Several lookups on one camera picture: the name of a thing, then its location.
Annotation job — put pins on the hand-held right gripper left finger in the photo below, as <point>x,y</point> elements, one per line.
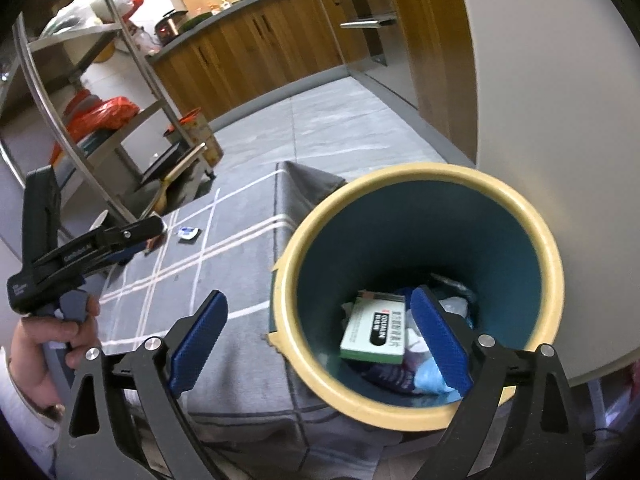
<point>200,340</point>

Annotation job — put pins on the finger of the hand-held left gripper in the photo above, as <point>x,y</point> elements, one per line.
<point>130,232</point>
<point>119,256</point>

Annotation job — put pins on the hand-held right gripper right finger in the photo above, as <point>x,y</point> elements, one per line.
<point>440,340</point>

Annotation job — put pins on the white green medicine box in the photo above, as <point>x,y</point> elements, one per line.
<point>372,330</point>

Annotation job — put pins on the teal bin with yellow rim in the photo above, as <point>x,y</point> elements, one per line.
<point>542,280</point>

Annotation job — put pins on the person's left forearm white sleeve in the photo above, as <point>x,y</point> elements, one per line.
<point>25,435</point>

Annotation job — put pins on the person's left hand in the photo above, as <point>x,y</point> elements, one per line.
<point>40,340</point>

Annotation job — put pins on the small blue white sachet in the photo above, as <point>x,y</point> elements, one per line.
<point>189,233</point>

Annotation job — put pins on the grey striped tablecloth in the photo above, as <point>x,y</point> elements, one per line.
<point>240,280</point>

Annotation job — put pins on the red plastic bag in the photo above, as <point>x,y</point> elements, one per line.
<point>102,117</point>

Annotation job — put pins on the cardboard box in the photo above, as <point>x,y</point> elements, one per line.
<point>197,132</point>

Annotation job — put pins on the metal shelf rack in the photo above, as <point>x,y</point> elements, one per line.
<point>75,110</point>

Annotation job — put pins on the yellow bowl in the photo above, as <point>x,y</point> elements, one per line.
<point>104,51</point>

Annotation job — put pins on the rice cooker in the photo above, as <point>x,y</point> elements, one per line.
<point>171,25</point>

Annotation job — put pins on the wooden kitchen cabinets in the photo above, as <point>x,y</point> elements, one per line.
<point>280,40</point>

